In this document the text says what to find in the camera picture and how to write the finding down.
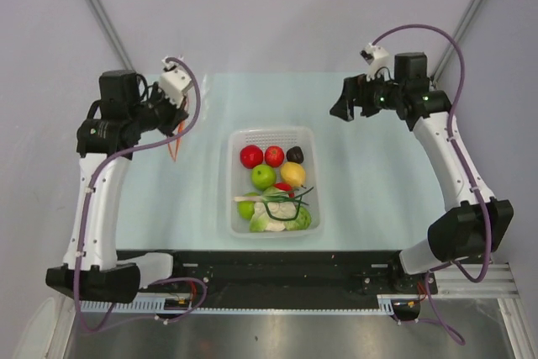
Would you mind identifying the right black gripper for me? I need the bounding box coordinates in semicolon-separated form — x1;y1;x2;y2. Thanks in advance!
330;68;405;122

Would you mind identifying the clear orange zip bag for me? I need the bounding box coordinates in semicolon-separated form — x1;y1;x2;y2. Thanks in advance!
166;96;191;162

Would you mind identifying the green spring onion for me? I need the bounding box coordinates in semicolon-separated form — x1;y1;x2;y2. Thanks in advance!
233;186;314;221

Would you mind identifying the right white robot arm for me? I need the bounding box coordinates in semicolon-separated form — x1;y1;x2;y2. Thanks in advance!
330;45;514;293

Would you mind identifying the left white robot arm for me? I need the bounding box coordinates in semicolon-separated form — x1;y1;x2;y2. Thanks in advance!
45;67;193;304

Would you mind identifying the dark purple fruit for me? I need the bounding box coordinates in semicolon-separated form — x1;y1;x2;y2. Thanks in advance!
286;146;304;164

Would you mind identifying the yellow lemon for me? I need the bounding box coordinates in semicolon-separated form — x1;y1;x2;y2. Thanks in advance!
280;161;306;187

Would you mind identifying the red tomato right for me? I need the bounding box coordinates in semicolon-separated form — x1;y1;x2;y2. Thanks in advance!
264;145;285;168

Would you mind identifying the red tomato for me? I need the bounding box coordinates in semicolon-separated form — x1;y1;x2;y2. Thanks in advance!
240;145;264;169
264;145;285;168

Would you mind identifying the light blue table mat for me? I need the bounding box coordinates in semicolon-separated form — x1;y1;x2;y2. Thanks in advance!
116;73;445;251

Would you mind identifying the small red pepper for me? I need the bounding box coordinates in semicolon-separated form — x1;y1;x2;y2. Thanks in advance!
274;182;293;192

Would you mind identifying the red tomato left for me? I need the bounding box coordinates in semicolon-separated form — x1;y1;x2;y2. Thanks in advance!
240;145;264;169

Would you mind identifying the green apple upper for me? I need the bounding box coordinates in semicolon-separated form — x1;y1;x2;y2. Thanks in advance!
251;164;277;191

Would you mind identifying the green apple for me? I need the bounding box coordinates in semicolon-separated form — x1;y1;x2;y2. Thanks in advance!
237;200;256;220
251;164;277;191

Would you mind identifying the clear plastic basket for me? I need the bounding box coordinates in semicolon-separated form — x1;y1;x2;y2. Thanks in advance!
226;126;323;239

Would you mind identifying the green apple lower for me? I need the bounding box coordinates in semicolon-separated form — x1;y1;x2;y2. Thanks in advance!
237;200;256;220

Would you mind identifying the cabbage head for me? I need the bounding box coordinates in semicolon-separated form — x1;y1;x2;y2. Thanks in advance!
250;202;312;232

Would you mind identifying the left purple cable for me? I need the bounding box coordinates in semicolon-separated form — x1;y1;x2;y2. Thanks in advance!
73;55;208;334

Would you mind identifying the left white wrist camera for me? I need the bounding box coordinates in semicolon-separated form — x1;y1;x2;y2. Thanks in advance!
158;57;193;108

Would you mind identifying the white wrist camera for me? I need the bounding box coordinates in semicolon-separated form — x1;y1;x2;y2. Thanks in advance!
360;44;390;81
158;57;193;108

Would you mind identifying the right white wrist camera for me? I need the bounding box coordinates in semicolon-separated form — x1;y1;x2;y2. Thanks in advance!
360;44;390;81

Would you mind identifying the right aluminium frame post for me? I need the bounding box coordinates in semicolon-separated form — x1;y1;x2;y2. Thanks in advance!
431;0;487;82

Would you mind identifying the aluminium frame post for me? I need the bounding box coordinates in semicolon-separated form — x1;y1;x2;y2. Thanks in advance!
431;0;487;82
85;0;134;70

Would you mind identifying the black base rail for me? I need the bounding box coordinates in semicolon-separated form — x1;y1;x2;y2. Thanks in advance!
115;249;438;309

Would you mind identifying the left aluminium frame post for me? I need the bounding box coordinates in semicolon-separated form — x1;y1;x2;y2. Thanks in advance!
85;0;134;70

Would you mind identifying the white cable duct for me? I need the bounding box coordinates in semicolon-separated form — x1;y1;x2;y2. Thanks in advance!
77;293;398;314

